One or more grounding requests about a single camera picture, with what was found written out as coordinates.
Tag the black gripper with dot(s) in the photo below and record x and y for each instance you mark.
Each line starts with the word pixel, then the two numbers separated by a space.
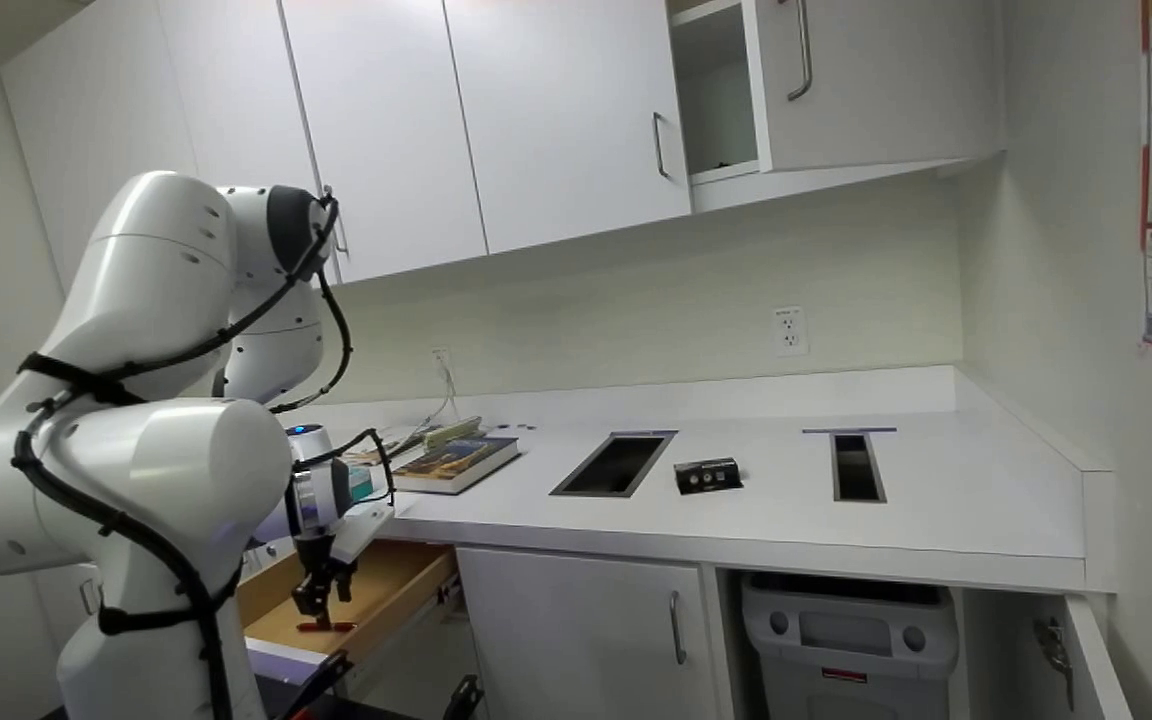
pixel 329 560

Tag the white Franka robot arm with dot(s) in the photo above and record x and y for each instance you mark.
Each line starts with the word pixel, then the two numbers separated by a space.
pixel 149 467

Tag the open wooden drawer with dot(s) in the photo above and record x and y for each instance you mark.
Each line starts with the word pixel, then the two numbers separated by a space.
pixel 379 594

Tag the open upper cabinet compartment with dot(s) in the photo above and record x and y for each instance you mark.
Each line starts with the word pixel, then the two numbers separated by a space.
pixel 718 92

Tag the open white upper cabinet door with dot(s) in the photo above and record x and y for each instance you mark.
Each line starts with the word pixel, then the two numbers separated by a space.
pixel 880 80

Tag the open white cabinet door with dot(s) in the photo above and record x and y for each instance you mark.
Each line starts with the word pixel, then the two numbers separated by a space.
pixel 880 80
pixel 1096 665

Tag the open white lower cabinet door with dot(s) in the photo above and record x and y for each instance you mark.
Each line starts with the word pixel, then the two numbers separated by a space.
pixel 1096 665

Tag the teal and white box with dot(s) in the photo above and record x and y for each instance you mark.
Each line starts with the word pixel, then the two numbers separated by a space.
pixel 365 481

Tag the dark blue chess cover book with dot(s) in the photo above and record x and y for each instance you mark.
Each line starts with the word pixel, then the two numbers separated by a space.
pixel 458 463

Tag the small black countertop object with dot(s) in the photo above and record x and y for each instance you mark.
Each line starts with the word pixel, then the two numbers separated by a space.
pixel 708 472

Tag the grey printer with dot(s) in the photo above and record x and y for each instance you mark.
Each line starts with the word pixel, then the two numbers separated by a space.
pixel 849 647

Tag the white wall power outlet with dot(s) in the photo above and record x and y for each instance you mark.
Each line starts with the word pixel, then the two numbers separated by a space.
pixel 791 330

